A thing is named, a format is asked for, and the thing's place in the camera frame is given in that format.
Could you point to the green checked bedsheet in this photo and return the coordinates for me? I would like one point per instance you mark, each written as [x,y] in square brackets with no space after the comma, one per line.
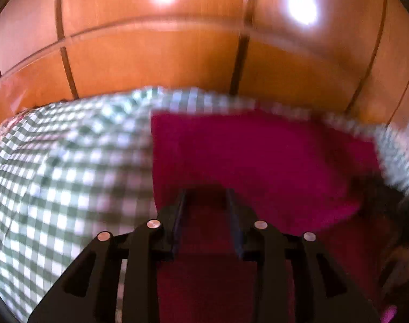
[56,175]

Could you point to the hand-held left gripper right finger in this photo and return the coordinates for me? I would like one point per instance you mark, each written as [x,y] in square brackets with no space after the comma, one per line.
[236,222]

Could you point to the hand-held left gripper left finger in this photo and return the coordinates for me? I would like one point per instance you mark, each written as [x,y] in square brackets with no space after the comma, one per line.
[177,222]

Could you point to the dark red knitted cloth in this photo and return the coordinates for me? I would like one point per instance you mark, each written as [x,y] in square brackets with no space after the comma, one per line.
[258,154]

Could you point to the wooden wardrobe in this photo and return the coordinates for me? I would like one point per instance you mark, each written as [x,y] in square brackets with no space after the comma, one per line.
[157,57]

